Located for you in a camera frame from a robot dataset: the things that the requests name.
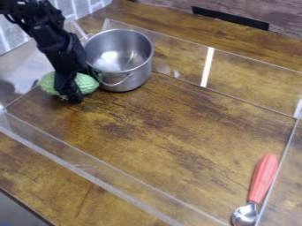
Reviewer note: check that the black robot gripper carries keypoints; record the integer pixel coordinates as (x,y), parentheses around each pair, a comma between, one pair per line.
(67,57)

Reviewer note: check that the green bumpy gourd toy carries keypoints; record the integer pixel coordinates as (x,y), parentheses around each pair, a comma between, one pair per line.
(86,82)

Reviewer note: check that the silver metal pot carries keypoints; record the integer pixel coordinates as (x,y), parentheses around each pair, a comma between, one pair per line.
(119,58)

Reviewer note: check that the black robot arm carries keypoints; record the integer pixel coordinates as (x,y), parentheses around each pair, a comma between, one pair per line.
(42,21)

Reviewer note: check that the clear acrylic tray barrier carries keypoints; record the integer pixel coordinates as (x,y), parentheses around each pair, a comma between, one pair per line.
(161,156)

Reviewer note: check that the black wall slot strip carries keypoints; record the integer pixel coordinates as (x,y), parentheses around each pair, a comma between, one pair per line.
(230,18)

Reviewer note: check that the red handled metal spoon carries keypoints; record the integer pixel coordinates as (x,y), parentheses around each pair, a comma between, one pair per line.
(246,214)

